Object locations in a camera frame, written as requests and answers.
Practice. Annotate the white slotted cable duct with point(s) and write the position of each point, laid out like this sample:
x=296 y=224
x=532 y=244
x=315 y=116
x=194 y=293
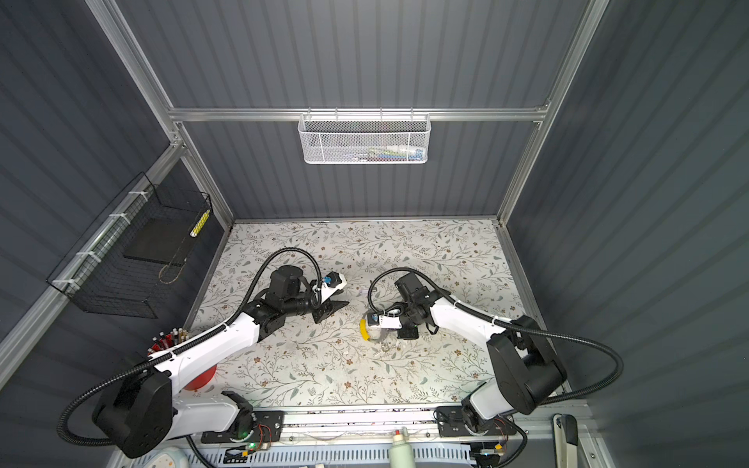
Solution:
x=371 y=455

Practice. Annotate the white rounded device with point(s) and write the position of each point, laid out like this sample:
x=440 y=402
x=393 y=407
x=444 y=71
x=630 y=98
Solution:
x=168 y=458

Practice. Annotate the aluminium rail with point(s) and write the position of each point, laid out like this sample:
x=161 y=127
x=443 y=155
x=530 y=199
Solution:
x=338 y=424

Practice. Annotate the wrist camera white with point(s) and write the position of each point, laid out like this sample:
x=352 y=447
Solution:
x=332 y=284
x=385 y=322

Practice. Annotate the white wire basket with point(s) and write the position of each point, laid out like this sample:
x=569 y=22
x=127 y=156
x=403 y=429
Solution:
x=369 y=138

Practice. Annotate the large keyring with yellow grip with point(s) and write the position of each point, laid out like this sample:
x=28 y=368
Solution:
x=372 y=334

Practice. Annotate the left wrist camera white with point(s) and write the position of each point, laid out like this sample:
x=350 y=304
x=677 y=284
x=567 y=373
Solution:
x=332 y=284

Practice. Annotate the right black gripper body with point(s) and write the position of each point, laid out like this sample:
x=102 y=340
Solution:
x=409 y=329

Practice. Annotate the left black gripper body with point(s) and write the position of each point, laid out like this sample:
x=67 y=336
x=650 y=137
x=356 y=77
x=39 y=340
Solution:
x=321 y=312

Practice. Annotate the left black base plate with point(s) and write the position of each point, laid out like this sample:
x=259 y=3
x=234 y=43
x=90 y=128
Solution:
x=262 y=427

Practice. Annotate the black wire basket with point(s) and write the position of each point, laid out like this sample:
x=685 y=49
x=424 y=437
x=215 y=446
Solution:
x=136 y=264

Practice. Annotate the red cup with pens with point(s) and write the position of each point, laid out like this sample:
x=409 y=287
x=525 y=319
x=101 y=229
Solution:
x=187 y=365

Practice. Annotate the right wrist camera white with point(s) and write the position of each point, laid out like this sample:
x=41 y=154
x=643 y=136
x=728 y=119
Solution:
x=385 y=322

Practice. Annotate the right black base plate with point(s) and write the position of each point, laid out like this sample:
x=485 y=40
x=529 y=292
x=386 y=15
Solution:
x=457 y=421

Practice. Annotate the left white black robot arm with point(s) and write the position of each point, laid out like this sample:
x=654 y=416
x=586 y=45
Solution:
x=140 y=412

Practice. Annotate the white black handheld tool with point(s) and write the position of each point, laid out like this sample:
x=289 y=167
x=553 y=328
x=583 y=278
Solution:
x=566 y=441

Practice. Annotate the white bottle with red cap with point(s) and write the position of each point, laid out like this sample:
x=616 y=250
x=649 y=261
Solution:
x=401 y=454

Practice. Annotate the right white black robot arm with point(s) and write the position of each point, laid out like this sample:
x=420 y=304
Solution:
x=526 y=368

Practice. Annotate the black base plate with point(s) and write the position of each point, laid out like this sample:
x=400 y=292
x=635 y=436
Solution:
x=262 y=427
x=457 y=421

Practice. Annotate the yellow green marker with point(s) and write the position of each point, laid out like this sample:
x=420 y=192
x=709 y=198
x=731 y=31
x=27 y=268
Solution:
x=199 y=225

